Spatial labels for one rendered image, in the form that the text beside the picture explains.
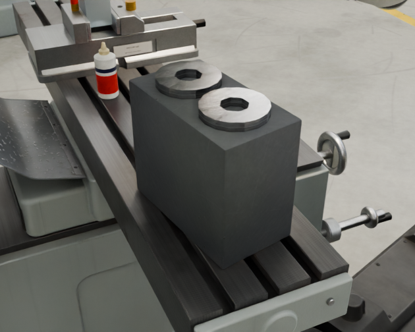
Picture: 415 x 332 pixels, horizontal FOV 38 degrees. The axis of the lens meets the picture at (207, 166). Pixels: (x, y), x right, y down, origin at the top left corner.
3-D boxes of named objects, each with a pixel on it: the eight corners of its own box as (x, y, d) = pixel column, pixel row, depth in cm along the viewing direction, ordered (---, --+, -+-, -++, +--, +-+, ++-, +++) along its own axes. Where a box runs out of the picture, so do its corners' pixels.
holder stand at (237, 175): (200, 163, 99) (199, 49, 88) (292, 235, 85) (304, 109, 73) (136, 189, 94) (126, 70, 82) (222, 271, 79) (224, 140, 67)
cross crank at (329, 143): (330, 157, 166) (335, 119, 159) (356, 180, 157) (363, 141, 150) (279, 170, 160) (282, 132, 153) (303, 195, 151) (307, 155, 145)
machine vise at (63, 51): (176, 32, 145) (175, -13, 139) (200, 56, 134) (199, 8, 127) (27, 55, 134) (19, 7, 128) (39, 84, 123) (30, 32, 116)
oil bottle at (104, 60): (115, 88, 121) (110, 36, 115) (121, 97, 118) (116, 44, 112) (95, 92, 120) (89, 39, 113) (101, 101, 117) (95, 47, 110)
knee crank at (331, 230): (381, 212, 160) (385, 194, 157) (396, 226, 156) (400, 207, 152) (311, 235, 153) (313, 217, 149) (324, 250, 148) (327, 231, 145)
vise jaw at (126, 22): (128, 12, 136) (126, -5, 134) (145, 32, 127) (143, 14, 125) (102, 16, 134) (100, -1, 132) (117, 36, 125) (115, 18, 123)
